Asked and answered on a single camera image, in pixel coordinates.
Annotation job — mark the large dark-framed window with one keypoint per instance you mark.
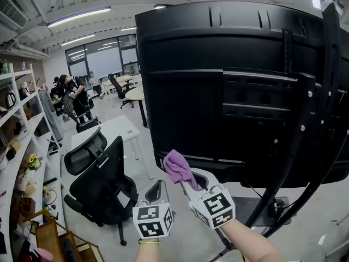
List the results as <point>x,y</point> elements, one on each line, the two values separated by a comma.
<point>103,59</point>

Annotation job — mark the white rectangular desk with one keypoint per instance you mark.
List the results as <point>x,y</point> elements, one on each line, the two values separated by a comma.
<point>117,127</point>

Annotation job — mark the light wooden desk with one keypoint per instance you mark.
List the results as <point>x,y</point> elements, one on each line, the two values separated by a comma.
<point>124,79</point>

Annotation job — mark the purple cloth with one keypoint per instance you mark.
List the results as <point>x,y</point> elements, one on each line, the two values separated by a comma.
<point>178,168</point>

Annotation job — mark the black mesh office chair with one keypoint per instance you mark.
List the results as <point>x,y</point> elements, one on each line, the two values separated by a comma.
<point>103,184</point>

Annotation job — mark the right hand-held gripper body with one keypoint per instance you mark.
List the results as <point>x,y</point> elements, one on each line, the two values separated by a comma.
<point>215,205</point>

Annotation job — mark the person's right forearm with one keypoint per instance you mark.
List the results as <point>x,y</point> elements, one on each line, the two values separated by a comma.
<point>251,244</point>

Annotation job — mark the black screen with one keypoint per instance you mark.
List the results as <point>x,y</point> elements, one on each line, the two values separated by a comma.
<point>191,50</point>

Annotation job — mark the person's left forearm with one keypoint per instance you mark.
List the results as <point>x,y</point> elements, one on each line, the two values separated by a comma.
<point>148,252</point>

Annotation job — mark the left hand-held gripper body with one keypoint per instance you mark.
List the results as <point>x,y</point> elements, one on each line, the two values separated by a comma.
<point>148,220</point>

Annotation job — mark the wooden crate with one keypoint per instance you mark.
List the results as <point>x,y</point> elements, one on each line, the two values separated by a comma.
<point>57,241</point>

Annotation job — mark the steel electric kettle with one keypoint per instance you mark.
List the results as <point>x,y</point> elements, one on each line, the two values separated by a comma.
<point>10,100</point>

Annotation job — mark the sunflower bouquet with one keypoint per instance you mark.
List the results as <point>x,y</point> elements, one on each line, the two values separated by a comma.
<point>34,161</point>

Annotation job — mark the white air conditioner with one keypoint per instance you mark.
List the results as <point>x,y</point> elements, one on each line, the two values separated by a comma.
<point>11,9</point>

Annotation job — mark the grey hanging garment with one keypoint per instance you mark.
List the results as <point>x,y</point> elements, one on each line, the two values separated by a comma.
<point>50,113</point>

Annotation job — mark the round wooden table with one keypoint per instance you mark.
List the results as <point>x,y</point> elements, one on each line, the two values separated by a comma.
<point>136,94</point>

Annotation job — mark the black screen stand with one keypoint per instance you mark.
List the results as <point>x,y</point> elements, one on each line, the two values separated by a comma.
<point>331,64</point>

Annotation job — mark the white shelf unit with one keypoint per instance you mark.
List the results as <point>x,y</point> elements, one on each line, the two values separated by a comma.
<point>30,135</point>

